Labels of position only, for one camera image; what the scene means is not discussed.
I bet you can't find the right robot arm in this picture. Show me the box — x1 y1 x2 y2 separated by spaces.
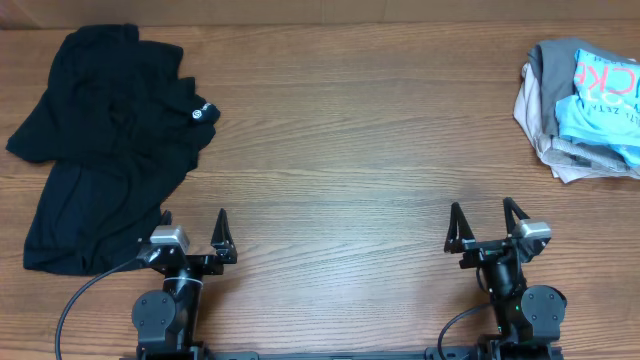
436 197 568 360

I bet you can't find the grey t-shirt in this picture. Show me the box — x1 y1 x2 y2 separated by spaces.
528 38 635 136

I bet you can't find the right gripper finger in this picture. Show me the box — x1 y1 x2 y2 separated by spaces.
444 202 475 253
503 197 529 235

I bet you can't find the black folded garment pile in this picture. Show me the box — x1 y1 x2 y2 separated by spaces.
23 156 198 276

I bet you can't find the black t-shirt with logo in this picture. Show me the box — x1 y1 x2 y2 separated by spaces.
6 24 220 164

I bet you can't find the beige garment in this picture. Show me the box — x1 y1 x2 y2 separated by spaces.
513 63 639 183

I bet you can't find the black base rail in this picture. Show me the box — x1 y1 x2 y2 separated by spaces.
120 346 564 360

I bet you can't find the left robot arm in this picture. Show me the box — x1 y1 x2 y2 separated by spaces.
132 210 237 360

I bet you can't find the light blue printed t-shirt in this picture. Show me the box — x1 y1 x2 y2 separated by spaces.
555 49 639 168

